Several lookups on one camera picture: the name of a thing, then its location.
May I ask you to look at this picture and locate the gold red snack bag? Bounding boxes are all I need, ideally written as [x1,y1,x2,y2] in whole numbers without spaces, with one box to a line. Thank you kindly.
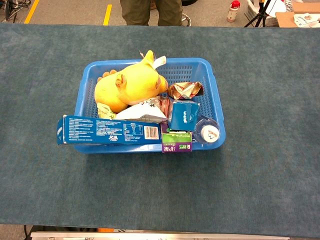
[166,81,205,100]

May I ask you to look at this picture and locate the clear water bottle white cap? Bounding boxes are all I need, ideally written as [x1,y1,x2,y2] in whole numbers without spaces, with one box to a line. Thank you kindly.
[192,114,221,144]

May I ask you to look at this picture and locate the long blue cookie box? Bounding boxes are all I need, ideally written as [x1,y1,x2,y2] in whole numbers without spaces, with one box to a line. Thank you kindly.
[56,114,162,146]

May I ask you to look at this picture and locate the black robot base panel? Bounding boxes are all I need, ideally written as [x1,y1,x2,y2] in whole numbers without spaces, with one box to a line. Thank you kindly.
[29,225,98,233]

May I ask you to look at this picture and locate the blue perforated plastic basket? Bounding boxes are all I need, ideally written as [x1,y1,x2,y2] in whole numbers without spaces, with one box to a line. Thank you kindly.
[74,57,227,154]

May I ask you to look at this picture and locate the white snack bag black characters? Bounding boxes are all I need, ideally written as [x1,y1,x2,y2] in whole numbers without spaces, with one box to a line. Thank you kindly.
[115,96,168,124]

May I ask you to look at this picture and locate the tall blue carton box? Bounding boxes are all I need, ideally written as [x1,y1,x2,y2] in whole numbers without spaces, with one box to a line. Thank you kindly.
[166,99,201,133]

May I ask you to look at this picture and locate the purple green milk carton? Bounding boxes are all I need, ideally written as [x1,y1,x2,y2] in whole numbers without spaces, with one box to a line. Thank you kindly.
[159,121,193,154]

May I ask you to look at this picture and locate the yellow plush toy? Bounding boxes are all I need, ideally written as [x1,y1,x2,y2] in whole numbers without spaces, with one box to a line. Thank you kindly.
[94,49,169,114]

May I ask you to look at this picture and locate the green yellow snack packet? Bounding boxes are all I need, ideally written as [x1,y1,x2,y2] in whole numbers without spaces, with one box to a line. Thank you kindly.
[96,101,117,119]

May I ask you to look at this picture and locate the chrome office chair base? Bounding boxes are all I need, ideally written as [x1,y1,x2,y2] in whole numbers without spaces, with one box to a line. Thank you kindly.
[181,12,193,28]

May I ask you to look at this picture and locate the person in olive trousers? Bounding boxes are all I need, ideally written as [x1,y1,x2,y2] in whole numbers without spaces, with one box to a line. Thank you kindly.
[119,0,184,27]

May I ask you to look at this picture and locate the yellow floor tape strip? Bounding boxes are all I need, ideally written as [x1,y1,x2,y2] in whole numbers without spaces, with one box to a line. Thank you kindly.
[24,0,40,24]
[103,4,113,26]

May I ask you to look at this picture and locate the red white drink bottle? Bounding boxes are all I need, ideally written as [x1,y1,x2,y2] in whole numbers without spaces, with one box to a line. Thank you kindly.
[226,0,241,23]

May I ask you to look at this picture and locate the teal felt table cloth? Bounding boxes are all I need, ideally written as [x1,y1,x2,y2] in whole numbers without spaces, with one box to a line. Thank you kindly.
[0,22,320,238]

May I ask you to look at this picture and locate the black tripod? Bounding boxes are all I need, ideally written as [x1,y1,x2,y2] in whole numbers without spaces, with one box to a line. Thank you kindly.
[244,0,276,28]

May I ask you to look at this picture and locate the brown cardboard box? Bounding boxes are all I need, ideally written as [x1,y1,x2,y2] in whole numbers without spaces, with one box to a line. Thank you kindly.
[274,2,320,28]

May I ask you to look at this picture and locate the aluminium profile rail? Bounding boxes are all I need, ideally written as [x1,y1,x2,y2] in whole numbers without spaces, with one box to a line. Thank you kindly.
[29,231,291,240]

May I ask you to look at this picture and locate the black cable bundle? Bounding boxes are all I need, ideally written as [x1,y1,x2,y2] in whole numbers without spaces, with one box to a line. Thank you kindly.
[0,0,32,22]

